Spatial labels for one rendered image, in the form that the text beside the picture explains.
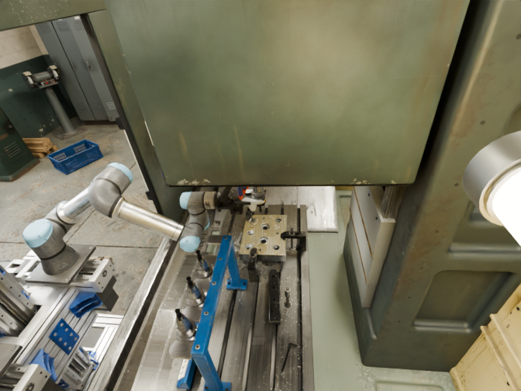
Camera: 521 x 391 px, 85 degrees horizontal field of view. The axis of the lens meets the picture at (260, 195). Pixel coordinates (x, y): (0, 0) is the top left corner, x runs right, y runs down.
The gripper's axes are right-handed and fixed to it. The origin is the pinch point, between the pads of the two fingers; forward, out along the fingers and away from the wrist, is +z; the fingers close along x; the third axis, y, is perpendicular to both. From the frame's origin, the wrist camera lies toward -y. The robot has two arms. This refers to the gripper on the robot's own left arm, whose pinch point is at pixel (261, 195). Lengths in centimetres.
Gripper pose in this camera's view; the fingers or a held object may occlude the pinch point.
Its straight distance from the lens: 119.8
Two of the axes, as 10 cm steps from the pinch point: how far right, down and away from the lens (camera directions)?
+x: -1.0, 6.2, -7.8
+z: 9.9, -0.1, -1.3
